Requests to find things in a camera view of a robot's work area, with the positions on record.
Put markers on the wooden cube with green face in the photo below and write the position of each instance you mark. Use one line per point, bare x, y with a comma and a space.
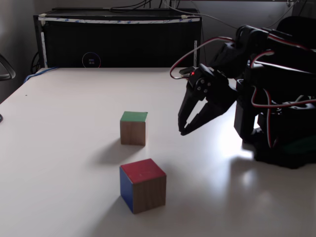
133, 130

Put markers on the wooden cube with red face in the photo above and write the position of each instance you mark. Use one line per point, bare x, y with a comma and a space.
143, 172

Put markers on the black computer case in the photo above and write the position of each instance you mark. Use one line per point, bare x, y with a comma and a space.
123, 42

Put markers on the black office chair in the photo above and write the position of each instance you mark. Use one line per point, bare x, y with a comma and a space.
296, 24

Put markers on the black curved armrest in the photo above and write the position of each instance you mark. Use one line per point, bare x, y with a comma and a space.
11, 72

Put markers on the small camera circuit board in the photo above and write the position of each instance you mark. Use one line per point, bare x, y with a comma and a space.
185, 71

